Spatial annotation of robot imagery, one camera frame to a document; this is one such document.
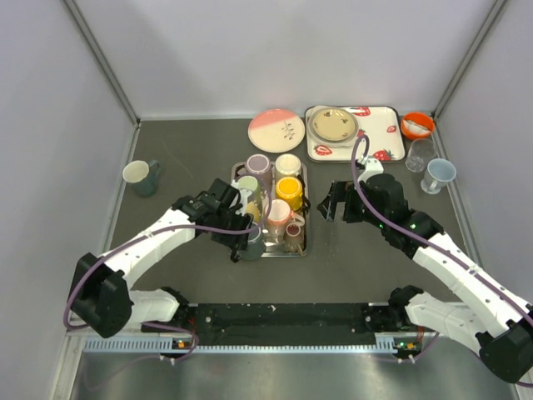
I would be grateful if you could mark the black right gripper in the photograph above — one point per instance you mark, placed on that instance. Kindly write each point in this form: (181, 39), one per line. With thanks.
(340, 192)

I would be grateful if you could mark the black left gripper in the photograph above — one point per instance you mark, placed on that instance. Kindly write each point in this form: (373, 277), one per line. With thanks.
(241, 220)

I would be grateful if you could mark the dark grey green mug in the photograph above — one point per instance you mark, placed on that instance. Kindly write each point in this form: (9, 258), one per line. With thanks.
(255, 245)

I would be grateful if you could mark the pale yellow mug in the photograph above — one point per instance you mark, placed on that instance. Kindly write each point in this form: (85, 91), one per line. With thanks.
(255, 210)

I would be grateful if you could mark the orange yellow mug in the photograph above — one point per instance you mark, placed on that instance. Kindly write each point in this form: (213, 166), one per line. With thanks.
(290, 190)

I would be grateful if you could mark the pink white mug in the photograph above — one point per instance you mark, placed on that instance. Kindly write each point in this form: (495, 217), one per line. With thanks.
(281, 215)

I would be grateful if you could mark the dark brown patterned cup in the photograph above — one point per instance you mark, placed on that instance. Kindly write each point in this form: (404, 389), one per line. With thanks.
(293, 238)

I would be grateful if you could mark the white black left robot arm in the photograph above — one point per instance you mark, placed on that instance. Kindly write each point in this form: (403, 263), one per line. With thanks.
(102, 292)

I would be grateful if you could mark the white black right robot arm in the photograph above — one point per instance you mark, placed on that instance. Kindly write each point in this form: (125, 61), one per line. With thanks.
(495, 323)

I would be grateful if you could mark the steel mug tray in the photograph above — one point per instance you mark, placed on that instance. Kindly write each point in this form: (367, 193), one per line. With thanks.
(275, 246)

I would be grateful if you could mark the cream white mug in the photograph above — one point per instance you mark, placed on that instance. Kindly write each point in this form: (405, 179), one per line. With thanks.
(287, 165)

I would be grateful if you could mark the light green mug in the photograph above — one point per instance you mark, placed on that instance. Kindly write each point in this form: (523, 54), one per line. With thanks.
(250, 190)

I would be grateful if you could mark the mauve purple mug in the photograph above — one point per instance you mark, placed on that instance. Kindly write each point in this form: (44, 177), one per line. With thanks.
(260, 165)

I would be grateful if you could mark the teal mug white inside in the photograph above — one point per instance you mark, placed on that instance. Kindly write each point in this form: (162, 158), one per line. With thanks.
(142, 176)

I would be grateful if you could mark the beige floral bowl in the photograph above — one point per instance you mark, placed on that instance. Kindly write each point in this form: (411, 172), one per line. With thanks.
(334, 126)

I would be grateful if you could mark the pink cream round plate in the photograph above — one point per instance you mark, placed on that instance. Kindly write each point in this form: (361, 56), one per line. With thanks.
(276, 131)

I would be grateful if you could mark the strawberry pattern square tray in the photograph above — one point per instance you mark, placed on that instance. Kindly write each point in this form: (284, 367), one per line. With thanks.
(380, 124)

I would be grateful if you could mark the clear drinking glass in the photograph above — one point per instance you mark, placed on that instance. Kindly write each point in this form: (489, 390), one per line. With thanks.
(421, 151)

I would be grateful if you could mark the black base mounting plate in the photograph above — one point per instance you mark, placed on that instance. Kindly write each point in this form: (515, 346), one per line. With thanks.
(290, 323)

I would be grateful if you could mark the light blue cup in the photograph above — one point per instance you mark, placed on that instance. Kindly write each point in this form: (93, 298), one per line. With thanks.
(439, 172)

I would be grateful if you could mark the orange bowl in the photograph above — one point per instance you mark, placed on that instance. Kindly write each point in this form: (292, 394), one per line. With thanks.
(416, 125)

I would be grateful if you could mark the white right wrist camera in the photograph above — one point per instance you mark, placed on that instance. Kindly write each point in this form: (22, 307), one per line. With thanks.
(369, 168)

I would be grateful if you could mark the grey slotted cable duct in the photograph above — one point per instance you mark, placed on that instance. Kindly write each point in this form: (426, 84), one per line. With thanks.
(383, 345)

